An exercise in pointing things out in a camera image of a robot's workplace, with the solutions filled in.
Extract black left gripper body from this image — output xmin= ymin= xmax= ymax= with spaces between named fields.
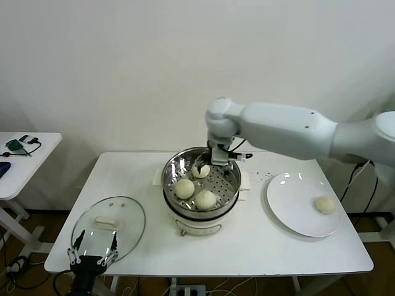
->
xmin=70 ymin=255 xmax=109 ymax=282

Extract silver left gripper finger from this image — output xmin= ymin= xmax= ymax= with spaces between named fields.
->
xmin=96 ymin=231 xmax=120 ymax=266
xmin=67 ymin=229 xmax=86 ymax=266

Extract white steamed baozi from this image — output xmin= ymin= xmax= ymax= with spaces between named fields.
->
xmin=314 ymin=196 xmax=336 ymax=215
xmin=191 ymin=163 xmax=211 ymax=179
xmin=194 ymin=190 xmax=217 ymax=212
xmin=175 ymin=178 xmax=196 ymax=200

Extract round glass pot lid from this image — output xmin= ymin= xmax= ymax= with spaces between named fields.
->
xmin=70 ymin=195 xmax=146 ymax=265

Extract stainless steel steamer basket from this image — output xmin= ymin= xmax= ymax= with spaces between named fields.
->
xmin=153 ymin=147 xmax=251 ymax=221

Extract scattered dark crumbs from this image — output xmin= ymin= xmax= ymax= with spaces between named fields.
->
xmin=249 ymin=168 xmax=274 ymax=183

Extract white round plate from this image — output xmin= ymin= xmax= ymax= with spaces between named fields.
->
xmin=266 ymin=171 xmax=343 ymax=237

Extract white power strip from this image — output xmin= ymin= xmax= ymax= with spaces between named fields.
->
xmin=175 ymin=284 xmax=207 ymax=296

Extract white side table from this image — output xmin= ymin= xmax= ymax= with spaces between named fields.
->
xmin=0 ymin=132 xmax=62 ymax=257

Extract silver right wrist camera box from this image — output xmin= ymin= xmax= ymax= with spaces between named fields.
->
xmin=210 ymin=147 xmax=254 ymax=167

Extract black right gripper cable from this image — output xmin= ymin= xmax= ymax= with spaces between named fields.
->
xmin=230 ymin=138 xmax=247 ymax=154

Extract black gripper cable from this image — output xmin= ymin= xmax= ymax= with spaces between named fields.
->
xmin=230 ymin=138 xmax=247 ymax=154
xmin=54 ymin=269 xmax=75 ymax=296

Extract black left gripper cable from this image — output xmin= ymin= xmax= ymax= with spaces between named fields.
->
xmin=54 ymin=269 xmax=75 ymax=296

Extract tangled floor cables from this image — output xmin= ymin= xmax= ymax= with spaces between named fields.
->
xmin=0 ymin=228 xmax=50 ymax=291

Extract black cable with plug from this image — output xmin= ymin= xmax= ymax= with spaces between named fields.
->
xmin=0 ymin=137 xmax=43 ymax=158

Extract thin white floor cables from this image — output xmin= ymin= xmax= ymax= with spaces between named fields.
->
xmin=123 ymin=276 xmax=260 ymax=296

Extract black power adapter cable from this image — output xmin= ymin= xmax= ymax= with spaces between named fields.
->
xmin=339 ymin=160 xmax=380 ymax=215

